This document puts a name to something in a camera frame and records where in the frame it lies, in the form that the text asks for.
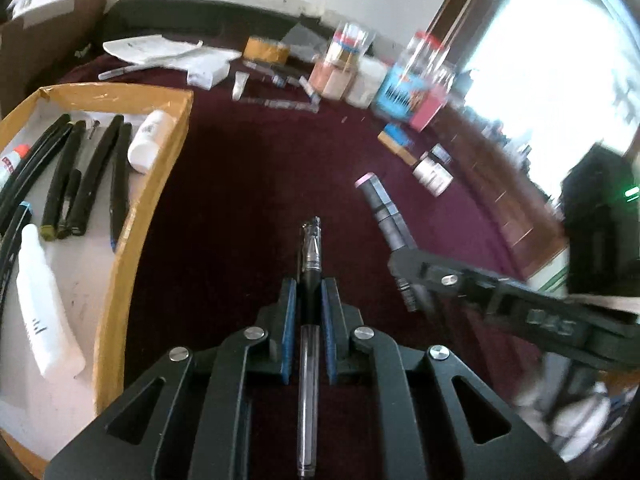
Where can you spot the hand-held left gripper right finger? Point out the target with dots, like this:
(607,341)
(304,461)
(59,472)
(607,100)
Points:
(328,330)

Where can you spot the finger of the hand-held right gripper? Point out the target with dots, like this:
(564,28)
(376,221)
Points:
(440,275)

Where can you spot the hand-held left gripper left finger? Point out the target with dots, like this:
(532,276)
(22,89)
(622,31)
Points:
(287,330)

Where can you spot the clear pen black grip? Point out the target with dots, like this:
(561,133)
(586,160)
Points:
(309,410)

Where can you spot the grey marker pink cap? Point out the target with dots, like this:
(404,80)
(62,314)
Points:
(385,210)

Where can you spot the cardboard box tray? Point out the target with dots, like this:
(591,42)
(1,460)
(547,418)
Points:
(90,285)

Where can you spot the clear gel pen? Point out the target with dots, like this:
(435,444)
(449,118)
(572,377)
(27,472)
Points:
(72,195)

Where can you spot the small labelled bottle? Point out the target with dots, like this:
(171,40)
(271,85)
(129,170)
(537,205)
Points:
(432,174)

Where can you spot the small capped jar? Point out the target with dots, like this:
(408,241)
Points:
(441,153)

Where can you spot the small orange and blue box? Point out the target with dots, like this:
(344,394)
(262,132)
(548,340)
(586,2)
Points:
(396,143)

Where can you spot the maroon cloth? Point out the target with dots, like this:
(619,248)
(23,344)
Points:
(240,170)

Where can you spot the white cloth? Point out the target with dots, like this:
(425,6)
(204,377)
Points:
(570,410)

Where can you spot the blue printed box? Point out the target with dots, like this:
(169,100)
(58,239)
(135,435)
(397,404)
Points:
(397,95)

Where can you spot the wooden framed window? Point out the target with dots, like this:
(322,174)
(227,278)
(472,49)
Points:
(550,60)

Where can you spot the white box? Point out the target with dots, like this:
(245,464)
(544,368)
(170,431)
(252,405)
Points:
(367,85)

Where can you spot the clear jar red lid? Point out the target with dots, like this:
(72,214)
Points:
(427,55)

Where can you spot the clear jar with sticks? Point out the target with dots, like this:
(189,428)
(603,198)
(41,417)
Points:
(332,80)

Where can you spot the patterned clear pen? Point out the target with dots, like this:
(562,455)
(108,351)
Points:
(280,105)

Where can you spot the white bottle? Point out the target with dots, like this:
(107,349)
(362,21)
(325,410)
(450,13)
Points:
(147,140)

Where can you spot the white squeeze tube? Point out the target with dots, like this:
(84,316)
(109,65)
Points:
(42,320)

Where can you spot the blue and white pen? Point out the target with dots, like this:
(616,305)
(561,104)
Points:
(287,80)

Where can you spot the plain black marker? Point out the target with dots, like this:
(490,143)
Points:
(97,170)

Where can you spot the white ointment tube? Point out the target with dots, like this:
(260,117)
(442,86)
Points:
(240,85)

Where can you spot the clear jar of sticks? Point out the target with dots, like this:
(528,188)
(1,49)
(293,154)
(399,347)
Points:
(350,40)

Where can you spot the white packet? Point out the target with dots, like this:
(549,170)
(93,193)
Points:
(207,76)

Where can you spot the clear plastic bag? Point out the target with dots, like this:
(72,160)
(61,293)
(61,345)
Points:
(302,40)

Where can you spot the yellow tape roll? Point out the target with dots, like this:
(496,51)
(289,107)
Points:
(265,50)

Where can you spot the folded white paper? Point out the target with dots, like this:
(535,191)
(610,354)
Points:
(215,56)

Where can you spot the black marker light blue tip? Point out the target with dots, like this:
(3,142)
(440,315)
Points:
(17,216)

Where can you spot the long black marker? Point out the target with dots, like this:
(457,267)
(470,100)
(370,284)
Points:
(35,147)
(30,172)

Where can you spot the white capped pen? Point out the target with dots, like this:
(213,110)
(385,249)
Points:
(125,71)

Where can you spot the white paper sheet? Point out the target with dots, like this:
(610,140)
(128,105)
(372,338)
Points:
(145,47)

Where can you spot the red capped glue bottle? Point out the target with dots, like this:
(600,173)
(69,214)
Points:
(10,162)

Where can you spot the black cushion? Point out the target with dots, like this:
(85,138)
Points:
(200,17)

